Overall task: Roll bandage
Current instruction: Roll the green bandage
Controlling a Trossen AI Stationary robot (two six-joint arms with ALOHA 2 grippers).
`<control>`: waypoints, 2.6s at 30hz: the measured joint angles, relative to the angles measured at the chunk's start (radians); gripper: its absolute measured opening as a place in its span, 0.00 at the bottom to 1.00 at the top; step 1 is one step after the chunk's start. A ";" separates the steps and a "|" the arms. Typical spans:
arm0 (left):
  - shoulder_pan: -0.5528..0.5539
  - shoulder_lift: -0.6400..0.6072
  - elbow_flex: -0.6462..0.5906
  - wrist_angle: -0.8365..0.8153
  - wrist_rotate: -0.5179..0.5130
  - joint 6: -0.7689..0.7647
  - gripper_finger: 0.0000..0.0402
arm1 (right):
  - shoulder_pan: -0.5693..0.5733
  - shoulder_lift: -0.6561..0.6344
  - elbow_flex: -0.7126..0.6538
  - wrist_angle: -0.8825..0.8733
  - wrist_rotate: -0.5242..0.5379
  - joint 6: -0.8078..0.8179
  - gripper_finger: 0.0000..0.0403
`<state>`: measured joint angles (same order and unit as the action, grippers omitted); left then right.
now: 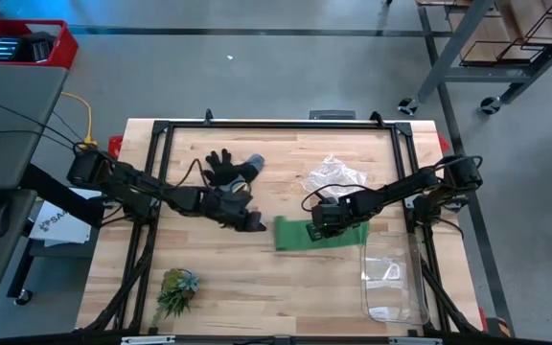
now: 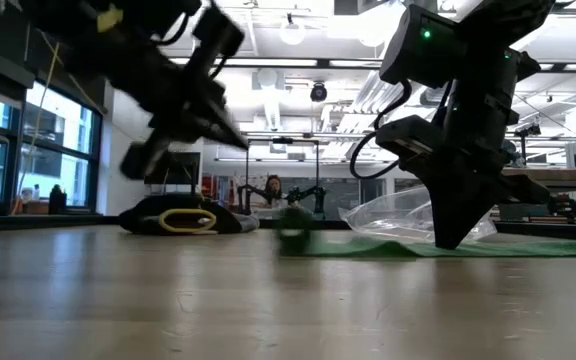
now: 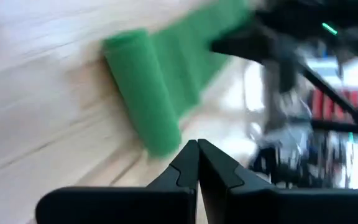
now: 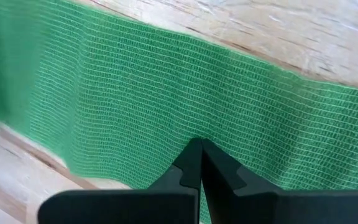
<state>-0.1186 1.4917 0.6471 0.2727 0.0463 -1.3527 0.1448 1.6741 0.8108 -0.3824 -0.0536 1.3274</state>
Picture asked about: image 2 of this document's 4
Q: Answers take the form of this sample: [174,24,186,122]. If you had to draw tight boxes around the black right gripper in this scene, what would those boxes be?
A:
[375,115,552,250]

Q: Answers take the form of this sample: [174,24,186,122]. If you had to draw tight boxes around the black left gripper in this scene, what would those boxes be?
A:
[120,3,249,179]

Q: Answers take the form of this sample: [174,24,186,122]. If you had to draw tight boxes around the clear plastic bag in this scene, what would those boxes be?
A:
[340,185,498,245]

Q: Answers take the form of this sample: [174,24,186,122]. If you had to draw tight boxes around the green elastic bandage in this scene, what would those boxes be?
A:
[275,207,576,260]

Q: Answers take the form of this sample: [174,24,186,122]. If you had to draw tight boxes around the large black monitor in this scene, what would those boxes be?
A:
[165,151,202,186]

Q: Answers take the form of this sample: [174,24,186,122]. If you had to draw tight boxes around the person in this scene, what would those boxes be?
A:
[262,174,285,207]

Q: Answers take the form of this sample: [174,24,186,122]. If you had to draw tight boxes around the long ceiling light strip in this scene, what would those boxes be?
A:
[167,55,576,71]

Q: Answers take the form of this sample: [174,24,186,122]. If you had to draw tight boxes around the black work glove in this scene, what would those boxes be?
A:
[217,199,261,234]

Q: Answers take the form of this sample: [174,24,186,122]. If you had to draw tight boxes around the wooden workbench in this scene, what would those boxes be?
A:
[500,167,576,221]

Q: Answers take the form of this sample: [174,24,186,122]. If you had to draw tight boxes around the black bag with yellow loop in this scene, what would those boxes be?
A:
[118,193,243,236]

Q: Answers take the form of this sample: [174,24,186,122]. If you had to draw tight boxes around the round white ceiling lamp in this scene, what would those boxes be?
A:
[278,13,307,46]

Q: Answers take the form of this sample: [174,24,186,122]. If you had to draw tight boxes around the black bottle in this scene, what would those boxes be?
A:
[48,184,68,215]

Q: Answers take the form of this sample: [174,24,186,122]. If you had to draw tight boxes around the large glass window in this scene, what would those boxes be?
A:
[0,82,103,211]

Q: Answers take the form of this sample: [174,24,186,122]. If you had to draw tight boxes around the black metal stand frame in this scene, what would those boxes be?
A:
[245,137,320,211]

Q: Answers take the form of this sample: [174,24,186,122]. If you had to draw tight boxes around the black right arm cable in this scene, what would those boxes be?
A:
[349,78,414,180]

